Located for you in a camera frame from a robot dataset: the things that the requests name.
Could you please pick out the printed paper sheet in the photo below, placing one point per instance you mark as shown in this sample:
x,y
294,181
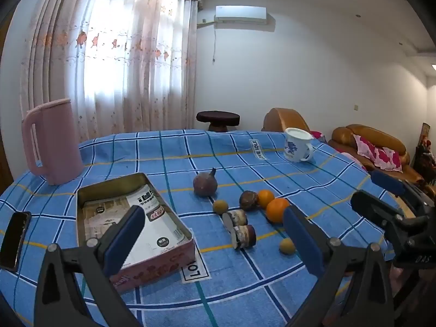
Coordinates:
x,y
160,235

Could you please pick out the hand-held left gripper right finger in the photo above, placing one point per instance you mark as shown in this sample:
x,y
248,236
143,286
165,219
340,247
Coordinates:
x,y
303,242

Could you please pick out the dark round stool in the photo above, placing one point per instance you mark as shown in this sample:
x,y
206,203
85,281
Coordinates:
x,y
218,117

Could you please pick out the pink cushion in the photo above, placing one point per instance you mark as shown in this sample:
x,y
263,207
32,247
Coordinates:
x,y
317,135

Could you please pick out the sheer floral curtain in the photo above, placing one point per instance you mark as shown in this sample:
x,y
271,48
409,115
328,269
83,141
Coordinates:
x,y
109,58

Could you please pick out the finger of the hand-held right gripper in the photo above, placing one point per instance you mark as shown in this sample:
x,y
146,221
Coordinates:
x,y
388,181
374,207

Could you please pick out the small orange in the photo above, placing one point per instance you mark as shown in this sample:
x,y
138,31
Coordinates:
x,y
266,197

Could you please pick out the pink floral pillow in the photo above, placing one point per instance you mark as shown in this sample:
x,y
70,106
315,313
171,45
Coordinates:
x,y
378,153

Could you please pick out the small brown jar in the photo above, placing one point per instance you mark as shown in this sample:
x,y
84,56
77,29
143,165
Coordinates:
x,y
246,235
237,217

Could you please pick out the brown round fruit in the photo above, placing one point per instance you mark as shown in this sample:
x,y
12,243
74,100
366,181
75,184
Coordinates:
x,y
248,200

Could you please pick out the dark purple stemmed fruit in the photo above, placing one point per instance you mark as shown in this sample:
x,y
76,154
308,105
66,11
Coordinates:
x,y
205,184

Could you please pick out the white mug blue print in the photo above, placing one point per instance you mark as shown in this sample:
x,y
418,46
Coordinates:
x,y
294,144

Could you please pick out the brown leather sofa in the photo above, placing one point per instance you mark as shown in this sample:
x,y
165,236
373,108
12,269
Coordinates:
x,y
361,133

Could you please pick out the pink plastic pitcher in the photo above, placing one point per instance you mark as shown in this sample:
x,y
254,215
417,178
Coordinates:
x,y
58,143

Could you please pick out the white air conditioner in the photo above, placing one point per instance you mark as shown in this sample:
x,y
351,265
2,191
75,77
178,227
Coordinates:
x,y
240,13

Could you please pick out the small yellow-orange fruit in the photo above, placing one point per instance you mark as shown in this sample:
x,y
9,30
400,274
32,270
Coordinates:
x,y
220,206
287,246

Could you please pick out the black smartphone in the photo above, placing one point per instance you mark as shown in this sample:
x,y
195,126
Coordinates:
x,y
13,242

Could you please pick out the brown leather armchair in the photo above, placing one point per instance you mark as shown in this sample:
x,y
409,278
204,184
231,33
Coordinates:
x,y
282,119

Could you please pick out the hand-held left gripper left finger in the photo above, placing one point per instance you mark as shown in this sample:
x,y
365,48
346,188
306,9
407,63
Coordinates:
x,y
126,238

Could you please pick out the blue plaid tablecloth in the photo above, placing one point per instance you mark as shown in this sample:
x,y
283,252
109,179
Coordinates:
x,y
163,156

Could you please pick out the large orange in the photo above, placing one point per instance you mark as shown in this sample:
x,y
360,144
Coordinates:
x,y
276,211

